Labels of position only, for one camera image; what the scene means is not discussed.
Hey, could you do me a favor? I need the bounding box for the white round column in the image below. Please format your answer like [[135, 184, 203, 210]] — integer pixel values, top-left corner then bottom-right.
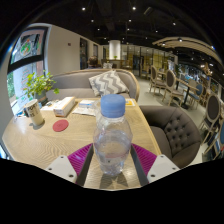
[[108, 39, 122, 61]]

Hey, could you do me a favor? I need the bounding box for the green potted plant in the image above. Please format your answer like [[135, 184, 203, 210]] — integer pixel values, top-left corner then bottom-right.
[[22, 70, 60, 107]]

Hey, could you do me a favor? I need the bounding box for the flat round red coaster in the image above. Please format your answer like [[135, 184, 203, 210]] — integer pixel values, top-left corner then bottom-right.
[[52, 119, 70, 133]]

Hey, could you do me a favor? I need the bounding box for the white tissue box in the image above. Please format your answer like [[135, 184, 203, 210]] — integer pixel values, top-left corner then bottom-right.
[[52, 96, 77, 118]]

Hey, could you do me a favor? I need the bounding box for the yellow leaflet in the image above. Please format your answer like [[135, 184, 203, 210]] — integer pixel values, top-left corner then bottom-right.
[[124, 98, 137, 108]]

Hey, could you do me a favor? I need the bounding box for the clear blue-capped water bottle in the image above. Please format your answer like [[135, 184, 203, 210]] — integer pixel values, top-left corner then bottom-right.
[[92, 93, 134, 177]]

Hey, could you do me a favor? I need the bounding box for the person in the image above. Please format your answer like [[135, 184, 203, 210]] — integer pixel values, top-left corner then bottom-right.
[[86, 55, 100, 70]]

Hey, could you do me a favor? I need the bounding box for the large window with stickers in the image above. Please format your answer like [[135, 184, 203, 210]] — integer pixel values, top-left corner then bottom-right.
[[6, 26, 49, 108]]

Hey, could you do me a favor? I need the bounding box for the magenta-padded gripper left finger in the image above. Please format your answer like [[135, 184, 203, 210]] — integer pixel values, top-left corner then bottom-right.
[[44, 143, 95, 187]]

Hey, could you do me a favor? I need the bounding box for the white printed mug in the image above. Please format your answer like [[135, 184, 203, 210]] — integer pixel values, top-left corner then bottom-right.
[[23, 98, 45, 127]]

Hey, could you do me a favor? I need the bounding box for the grey white chevron pillow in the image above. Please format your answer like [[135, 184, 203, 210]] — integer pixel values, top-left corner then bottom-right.
[[88, 69, 130, 98]]

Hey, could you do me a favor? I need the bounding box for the group of ceiling lights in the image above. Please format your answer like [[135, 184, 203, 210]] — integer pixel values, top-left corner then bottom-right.
[[79, 4, 218, 51]]

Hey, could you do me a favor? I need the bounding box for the grey tufted armchair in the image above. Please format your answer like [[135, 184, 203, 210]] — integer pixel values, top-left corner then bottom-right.
[[139, 104, 203, 169]]

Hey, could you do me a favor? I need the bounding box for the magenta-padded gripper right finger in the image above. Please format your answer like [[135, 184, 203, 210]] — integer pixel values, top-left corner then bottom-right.
[[129, 143, 181, 187]]

